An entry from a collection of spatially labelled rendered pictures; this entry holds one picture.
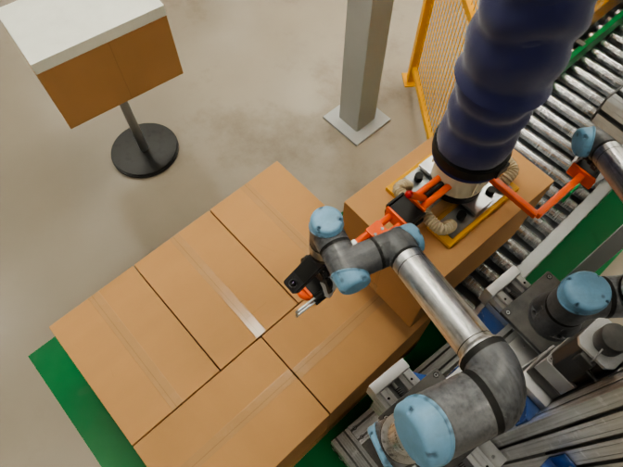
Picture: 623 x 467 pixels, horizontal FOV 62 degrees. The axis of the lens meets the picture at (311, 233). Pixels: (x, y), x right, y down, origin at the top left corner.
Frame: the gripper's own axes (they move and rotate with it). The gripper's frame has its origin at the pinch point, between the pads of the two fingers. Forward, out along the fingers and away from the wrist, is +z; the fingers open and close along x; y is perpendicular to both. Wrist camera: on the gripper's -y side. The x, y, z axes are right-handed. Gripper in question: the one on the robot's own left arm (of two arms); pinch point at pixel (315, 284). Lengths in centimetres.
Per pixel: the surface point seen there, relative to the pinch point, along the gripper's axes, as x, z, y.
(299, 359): 0, 66, -6
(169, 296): 54, 67, -30
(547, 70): -10, -53, 55
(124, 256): 115, 122, -33
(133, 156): 167, 120, 6
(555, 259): -38, 118, 142
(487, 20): 4, -60, 48
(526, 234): -23, 65, 103
